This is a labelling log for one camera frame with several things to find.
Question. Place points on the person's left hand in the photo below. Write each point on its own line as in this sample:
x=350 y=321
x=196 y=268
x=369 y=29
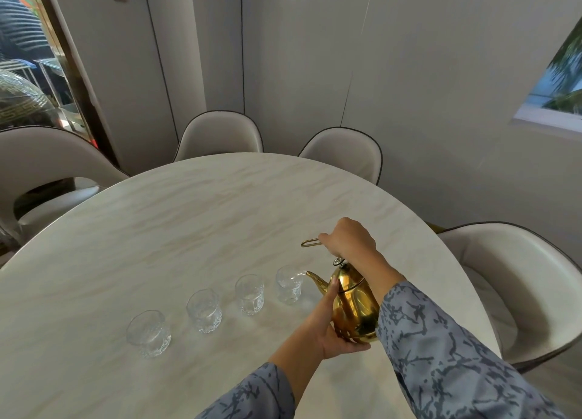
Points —
x=327 y=337

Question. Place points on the person's right hand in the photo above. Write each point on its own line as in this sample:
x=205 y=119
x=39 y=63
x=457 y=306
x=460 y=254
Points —
x=348 y=239

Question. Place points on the gold metal teapot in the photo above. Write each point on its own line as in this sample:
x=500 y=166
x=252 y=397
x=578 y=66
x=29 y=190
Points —
x=354 y=305

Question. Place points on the clear textured glass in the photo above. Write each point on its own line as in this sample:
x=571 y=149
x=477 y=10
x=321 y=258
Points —
x=148 y=334
x=249 y=295
x=288 y=287
x=204 y=312

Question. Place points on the person's left forearm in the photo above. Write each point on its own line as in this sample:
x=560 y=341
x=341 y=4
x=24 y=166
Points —
x=282 y=378

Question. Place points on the person's right forearm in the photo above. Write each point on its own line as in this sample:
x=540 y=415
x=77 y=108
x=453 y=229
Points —
x=445 y=355

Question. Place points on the beige upholstered chair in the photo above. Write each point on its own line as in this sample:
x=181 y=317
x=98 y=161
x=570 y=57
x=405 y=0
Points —
x=218 y=134
x=518 y=268
x=341 y=153
x=45 y=155

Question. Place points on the white marble table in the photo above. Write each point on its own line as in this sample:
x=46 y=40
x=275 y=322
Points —
x=182 y=214

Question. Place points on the grey metal table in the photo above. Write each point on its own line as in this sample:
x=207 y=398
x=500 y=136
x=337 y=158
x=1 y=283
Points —
x=52 y=66

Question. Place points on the large dark lidded jar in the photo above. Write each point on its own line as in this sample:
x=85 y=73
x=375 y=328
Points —
x=22 y=100

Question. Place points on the stack of black chairs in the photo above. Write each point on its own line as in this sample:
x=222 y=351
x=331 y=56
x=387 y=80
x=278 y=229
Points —
x=22 y=28

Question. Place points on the wall window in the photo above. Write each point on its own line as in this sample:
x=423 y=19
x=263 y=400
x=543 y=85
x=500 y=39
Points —
x=554 y=87

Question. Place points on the gold door frame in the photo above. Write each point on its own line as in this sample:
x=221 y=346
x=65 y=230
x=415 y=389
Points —
x=77 y=69

